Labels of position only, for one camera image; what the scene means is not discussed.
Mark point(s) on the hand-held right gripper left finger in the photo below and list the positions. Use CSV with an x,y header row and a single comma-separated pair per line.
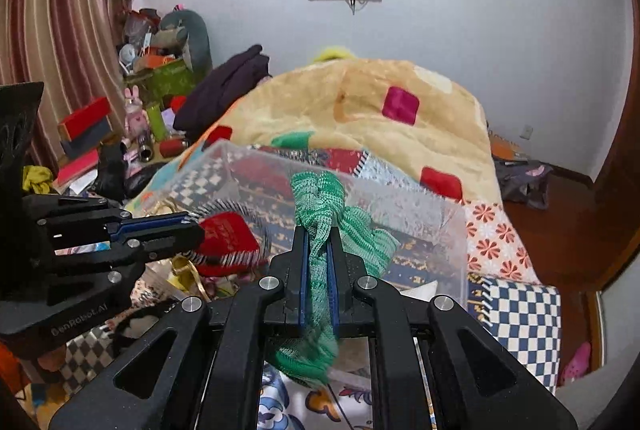
x,y
302,282

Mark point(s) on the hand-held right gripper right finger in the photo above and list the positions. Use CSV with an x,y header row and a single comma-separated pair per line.
x,y
334,290

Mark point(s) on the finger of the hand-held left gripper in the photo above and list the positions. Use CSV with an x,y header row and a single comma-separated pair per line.
x,y
150,224
170,242

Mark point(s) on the red pouch with striped trim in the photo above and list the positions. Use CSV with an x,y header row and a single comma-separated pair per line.
x,y
225,230

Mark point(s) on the green knitted cloth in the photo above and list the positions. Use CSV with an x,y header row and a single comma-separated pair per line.
x,y
320,195

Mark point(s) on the clear plastic storage box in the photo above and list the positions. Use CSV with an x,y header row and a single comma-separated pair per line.
x,y
400,220

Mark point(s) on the black bag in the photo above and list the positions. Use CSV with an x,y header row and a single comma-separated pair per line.
x,y
110,172

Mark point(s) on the green bottle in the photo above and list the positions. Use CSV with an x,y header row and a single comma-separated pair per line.
x,y
156,123

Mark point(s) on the pink bunny toy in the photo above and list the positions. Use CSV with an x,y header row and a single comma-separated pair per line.
x,y
134,113

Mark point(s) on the cartoon print sheet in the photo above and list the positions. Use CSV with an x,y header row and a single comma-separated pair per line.
x,y
280,402

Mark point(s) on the yellow green cloth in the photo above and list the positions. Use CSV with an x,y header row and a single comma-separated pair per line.
x,y
36,177

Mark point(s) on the red flat box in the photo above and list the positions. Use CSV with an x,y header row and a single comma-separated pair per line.
x,y
85,118

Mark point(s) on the green cardboard box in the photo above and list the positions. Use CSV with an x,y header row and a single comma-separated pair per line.
x,y
167,83

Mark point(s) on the dark purple clothing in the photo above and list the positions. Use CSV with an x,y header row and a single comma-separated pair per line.
x,y
225,85

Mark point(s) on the orange floral quilt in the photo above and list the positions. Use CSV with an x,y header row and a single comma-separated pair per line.
x,y
492,240

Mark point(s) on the grey plush toy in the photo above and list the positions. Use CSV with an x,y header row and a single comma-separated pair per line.
x,y
197,40

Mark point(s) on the blue white checkered cloth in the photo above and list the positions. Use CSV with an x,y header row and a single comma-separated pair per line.
x,y
525,325

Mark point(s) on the yellow patchwork blanket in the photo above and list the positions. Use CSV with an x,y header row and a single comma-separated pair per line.
x,y
350,83

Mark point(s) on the dark clothing pile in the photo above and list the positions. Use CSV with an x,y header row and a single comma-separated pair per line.
x,y
525,182

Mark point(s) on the orange notebook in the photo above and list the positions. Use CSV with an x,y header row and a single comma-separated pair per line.
x,y
505,145

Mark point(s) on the striped pink curtain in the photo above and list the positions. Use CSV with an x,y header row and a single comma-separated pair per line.
x,y
65,10

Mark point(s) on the yellow plush toy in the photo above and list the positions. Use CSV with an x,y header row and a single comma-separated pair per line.
x,y
332,54

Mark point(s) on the pink slipper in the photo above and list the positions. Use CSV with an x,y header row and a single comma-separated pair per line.
x,y
576,362

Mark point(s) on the white wall socket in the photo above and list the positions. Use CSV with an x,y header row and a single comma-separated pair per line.
x,y
525,132

